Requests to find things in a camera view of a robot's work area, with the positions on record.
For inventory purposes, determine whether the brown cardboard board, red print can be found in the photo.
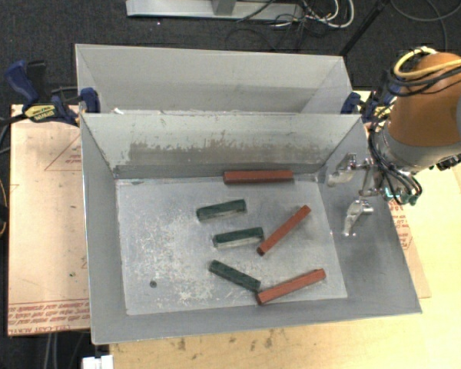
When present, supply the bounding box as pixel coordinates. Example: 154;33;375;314
7;104;432;337

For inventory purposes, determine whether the red-brown flat block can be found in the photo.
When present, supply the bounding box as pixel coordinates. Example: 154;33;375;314
255;268;327;306
256;204;313;257
222;169;295;186

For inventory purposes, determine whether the dark green flat block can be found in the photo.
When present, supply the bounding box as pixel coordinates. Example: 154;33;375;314
211;226;265;250
195;198;248;223
208;259;262;294

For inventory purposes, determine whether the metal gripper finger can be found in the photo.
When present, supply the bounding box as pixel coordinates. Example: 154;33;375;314
342;198;374;238
326;152;365;187

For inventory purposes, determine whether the black cylinder on white bracket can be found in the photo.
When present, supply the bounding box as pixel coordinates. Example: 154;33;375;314
436;152;461;171

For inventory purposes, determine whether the grey metal bin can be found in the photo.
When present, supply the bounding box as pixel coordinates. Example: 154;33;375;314
75;43;423;345

